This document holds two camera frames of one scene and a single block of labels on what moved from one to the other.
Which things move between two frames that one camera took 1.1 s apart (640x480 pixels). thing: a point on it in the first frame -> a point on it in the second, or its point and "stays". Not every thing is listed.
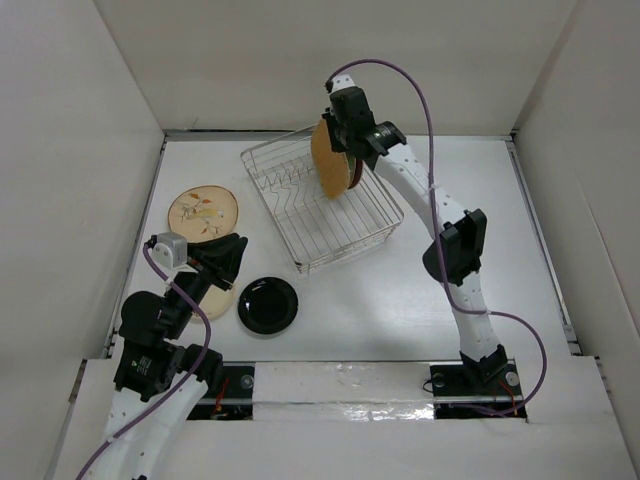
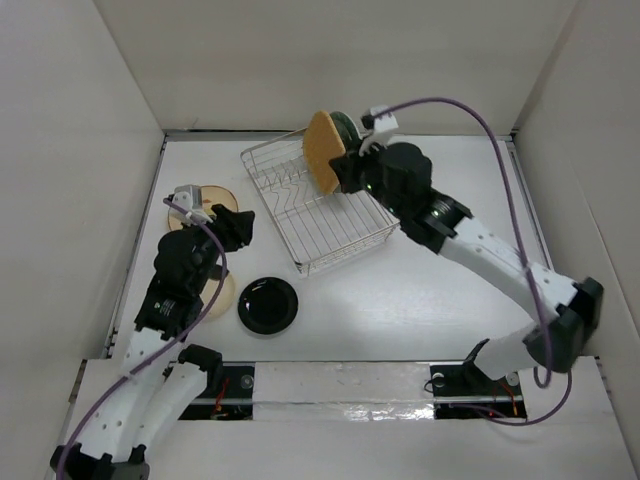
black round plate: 267,305 stays
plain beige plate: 216,302 stays
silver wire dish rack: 318,230 stays
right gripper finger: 336,134 -> 375,154
